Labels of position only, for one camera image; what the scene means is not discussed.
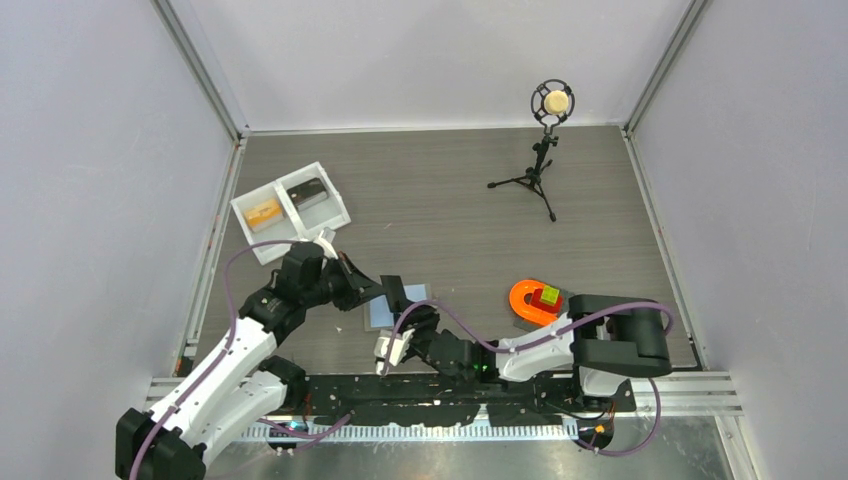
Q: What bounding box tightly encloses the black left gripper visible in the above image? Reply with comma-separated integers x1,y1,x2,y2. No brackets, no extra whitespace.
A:
302,251,386,312

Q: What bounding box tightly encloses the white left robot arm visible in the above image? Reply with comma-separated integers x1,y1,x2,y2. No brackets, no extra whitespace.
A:
115,241,385,479

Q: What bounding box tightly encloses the white two-compartment tray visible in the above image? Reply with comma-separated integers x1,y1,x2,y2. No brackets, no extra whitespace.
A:
230,162,351,265

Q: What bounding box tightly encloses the grey toy baseplate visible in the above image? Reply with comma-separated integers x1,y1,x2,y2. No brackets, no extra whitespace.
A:
509,288,574,331

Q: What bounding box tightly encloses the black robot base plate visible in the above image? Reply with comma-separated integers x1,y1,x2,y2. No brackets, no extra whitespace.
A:
272,372,636,427

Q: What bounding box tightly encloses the green toy brick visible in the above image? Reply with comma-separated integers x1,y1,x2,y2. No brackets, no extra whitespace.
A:
537,285,561,308

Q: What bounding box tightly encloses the black card stack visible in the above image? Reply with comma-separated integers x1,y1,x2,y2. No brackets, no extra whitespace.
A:
286,177,329,211

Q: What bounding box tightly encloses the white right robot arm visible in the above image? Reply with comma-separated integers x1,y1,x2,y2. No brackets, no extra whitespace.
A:
374,294,676,411

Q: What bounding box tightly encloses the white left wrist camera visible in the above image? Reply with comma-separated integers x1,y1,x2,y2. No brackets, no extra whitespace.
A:
312,228,338,259

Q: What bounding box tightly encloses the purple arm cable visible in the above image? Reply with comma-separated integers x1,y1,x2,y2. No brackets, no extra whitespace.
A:
378,299,676,460
127,239,358,480

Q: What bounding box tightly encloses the gold card stack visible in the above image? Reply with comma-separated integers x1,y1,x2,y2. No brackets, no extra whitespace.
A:
243,198,285,233

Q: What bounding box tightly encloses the red toy block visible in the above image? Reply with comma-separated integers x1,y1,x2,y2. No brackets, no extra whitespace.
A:
529,285,565,314

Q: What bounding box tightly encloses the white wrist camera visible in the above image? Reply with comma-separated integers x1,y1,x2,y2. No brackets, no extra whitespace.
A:
312,228,338,259
373,329,415,376

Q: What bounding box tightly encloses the black microphone tripod stand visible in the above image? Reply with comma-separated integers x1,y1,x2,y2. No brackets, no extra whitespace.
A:
487,78,575,222

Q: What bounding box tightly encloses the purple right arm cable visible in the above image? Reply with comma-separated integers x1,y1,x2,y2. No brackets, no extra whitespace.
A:
378,299,676,460

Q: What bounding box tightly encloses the orange curved toy slide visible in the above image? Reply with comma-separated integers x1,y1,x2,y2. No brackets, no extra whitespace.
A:
508,279,565,330

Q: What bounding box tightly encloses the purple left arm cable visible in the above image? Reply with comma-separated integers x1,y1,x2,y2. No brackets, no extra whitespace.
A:
127,239,358,480

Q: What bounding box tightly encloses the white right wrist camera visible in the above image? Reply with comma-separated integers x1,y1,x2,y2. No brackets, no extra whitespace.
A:
373,329,415,376

